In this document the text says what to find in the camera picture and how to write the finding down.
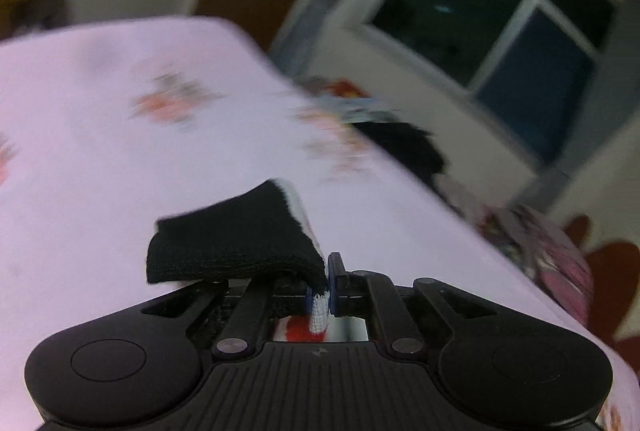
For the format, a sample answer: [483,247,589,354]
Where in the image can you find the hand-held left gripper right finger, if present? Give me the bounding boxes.
[327,252,501,359]

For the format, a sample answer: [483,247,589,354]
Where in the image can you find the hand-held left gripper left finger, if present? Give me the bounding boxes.
[141,277,316,358]

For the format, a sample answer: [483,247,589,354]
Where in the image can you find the striped knit sweater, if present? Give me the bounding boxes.
[145,178,332,343]

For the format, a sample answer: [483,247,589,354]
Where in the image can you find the pile of dark clothes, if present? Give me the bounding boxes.
[350,120,447,188]

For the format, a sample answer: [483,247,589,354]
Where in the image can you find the patterned light cloth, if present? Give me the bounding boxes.
[299,77,402,123]

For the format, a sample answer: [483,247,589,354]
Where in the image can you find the folded pink blankets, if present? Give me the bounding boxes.
[447,175,597,328]

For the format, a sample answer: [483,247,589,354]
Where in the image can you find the pink floral bed sheet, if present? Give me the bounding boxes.
[0,15,640,431]

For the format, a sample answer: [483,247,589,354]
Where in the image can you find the red floral headboard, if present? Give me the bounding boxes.
[564,212,640,353]

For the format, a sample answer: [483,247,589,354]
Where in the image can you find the white framed window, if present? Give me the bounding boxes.
[345,0,632,173]

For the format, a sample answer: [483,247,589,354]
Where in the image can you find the cardboard box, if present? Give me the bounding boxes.
[0,0,72,41]

